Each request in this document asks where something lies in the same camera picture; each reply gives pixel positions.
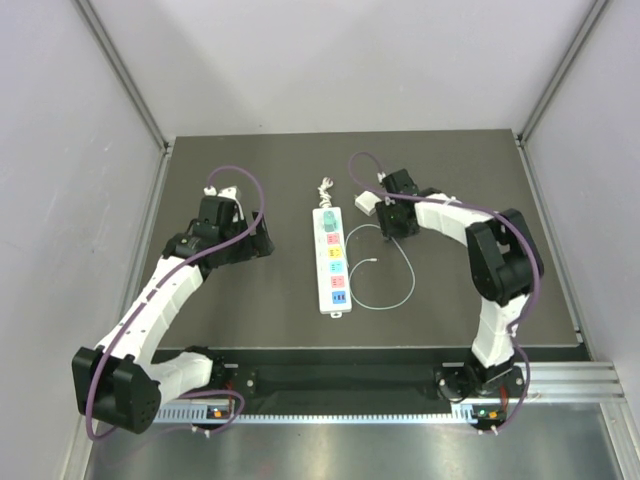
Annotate teal charging cable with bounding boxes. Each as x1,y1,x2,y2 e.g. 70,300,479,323
344,223,417,310

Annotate teal USB charger plug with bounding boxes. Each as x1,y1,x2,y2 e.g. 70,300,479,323
322,210,337,233

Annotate white power strip coloured sockets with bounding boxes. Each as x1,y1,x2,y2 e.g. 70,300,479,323
312,207,352,319

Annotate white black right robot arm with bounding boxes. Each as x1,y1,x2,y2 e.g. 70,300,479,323
375,169,544,396

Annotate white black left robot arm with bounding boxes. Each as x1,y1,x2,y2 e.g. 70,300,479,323
72,186,274,434

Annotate white square charger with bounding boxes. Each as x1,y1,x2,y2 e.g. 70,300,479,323
354,191,381,217

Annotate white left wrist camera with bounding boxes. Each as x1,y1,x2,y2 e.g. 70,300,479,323
203,186,241,202

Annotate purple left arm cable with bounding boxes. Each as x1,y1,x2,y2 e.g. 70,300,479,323
85,164,266,441

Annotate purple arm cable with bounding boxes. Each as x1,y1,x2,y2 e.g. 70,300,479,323
85,164,266,441
348,152,546,434

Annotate white coiled power strip cord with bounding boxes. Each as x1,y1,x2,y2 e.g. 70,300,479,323
314,175,336,210

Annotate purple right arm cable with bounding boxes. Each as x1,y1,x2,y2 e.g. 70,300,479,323
348,152,546,434

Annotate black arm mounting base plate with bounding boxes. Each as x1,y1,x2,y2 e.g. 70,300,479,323
209,347,525,400

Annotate grey slotted cable duct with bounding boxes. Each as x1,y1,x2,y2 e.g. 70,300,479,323
99,403,506,425

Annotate aluminium frame post left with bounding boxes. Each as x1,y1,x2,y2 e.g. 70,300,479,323
71,0,170,152

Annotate aluminium frame post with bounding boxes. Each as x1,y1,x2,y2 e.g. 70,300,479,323
71,0,170,152
515,0,612,148

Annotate aluminium frame post right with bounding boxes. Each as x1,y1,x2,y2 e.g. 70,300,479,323
515,0,612,148

